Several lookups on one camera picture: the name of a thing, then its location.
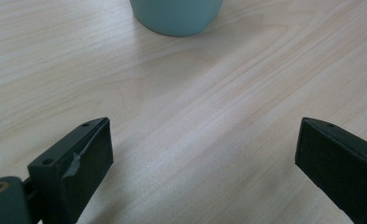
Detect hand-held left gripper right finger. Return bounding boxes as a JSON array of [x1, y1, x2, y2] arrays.
[[294, 117, 367, 224]]

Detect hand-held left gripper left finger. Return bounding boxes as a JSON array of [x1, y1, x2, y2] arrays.
[[27, 117, 115, 224]]

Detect teal mug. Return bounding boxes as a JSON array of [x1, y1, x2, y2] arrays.
[[129, 0, 224, 38]]

